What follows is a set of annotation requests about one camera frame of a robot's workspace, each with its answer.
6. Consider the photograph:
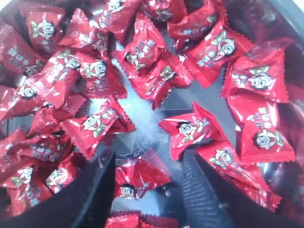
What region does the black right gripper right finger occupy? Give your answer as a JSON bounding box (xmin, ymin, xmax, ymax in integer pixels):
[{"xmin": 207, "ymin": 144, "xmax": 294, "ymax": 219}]
[{"xmin": 181, "ymin": 149, "xmax": 302, "ymax": 228}]

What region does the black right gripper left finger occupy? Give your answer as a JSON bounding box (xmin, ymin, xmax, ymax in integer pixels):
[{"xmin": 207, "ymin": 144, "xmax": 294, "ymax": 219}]
[{"xmin": 4, "ymin": 152, "xmax": 116, "ymax": 228}]

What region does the red candy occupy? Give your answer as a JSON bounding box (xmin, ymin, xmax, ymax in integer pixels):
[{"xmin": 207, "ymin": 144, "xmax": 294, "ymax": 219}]
[
  {"xmin": 158, "ymin": 102, "xmax": 227, "ymax": 161},
  {"xmin": 182, "ymin": 19, "xmax": 254, "ymax": 88},
  {"xmin": 60, "ymin": 98, "xmax": 135, "ymax": 160},
  {"xmin": 0, "ymin": 49, "xmax": 81, "ymax": 121},
  {"xmin": 114, "ymin": 159, "xmax": 170, "ymax": 200},
  {"xmin": 130, "ymin": 53, "xmax": 193, "ymax": 110},
  {"xmin": 113, "ymin": 13, "xmax": 166, "ymax": 78},
  {"xmin": 76, "ymin": 52, "xmax": 127, "ymax": 99},
  {"xmin": 227, "ymin": 94, "xmax": 296, "ymax": 163},
  {"xmin": 221, "ymin": 48, "xmax": 289, "ymax": 103}
]

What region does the round steel plate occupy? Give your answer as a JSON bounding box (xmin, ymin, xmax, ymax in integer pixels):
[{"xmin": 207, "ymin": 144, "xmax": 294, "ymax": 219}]
[{"xmin": 0, "ymin": 0, "xmax": 304, "ymax": 228}]

